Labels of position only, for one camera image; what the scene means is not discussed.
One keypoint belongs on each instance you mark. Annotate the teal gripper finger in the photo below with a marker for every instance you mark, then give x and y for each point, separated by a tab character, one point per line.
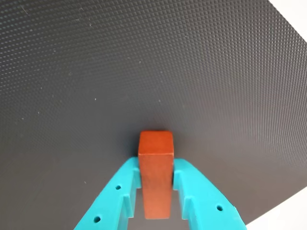
204	203
108	203

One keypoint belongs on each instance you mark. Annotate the red-brown wooden block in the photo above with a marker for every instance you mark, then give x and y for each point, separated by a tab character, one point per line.
156	172

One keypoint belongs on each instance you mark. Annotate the dark grey textured mat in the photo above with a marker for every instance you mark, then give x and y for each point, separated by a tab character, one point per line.
120	72

